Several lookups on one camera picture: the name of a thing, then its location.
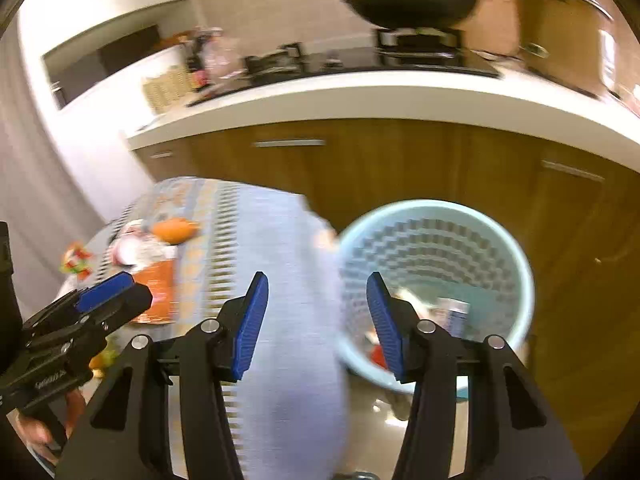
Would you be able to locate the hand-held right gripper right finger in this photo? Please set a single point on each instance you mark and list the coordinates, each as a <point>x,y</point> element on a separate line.
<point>382,320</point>

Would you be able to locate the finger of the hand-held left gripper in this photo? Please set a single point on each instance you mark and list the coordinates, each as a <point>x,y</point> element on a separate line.
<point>125,305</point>
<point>105,287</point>

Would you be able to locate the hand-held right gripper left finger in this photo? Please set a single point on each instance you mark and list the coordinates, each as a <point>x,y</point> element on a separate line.
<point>252,320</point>

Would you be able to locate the orange snack packet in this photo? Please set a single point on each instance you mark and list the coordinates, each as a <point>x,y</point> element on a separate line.
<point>157,290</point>

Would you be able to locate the colourful candy wrapper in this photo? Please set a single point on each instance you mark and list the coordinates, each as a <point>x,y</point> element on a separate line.
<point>76,260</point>

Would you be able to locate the red white wrapper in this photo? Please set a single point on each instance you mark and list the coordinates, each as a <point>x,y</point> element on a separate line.
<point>132,252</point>

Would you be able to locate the yellow green wrapper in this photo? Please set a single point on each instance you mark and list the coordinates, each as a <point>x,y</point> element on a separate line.
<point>102,360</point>

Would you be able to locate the orange peel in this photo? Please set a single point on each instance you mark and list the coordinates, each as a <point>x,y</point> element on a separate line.
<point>172,230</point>

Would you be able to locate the light blue plastic basket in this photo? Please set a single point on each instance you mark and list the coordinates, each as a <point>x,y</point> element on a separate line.
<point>435,240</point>

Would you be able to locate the person's left hand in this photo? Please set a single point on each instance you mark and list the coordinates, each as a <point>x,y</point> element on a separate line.
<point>30,432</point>

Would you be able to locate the red scrap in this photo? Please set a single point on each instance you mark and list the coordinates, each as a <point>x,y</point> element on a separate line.
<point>380,357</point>

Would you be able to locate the grey patterned tablecloth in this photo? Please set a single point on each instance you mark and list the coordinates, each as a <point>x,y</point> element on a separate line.
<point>285,260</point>

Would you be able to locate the beige wicker utensil holder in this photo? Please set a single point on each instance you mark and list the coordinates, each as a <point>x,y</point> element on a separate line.
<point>167,90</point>

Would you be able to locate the dark sauce bottle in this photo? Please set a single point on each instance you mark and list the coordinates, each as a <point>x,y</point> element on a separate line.
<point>194,60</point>

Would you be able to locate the black gas stove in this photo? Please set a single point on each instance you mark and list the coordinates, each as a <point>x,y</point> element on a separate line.
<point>350,65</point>

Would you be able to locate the clear plastic bag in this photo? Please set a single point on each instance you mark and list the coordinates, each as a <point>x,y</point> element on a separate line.
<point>220,57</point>

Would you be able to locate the black wok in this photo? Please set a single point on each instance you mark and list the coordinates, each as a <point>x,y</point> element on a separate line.
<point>415,5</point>

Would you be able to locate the brown rice cooker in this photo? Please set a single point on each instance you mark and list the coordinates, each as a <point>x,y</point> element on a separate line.
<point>555,35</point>

